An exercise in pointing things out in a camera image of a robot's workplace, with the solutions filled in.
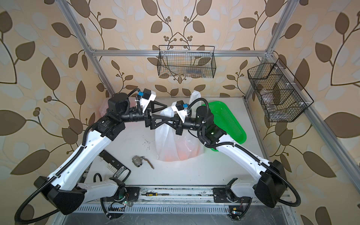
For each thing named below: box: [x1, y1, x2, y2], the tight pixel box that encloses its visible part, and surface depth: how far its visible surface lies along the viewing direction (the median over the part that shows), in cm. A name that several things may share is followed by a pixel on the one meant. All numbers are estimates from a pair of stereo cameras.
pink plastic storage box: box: [98, 97, 112, 117], surface depth 104 cm
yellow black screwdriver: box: [140, 192, 170, 197], surface depth 77 cm
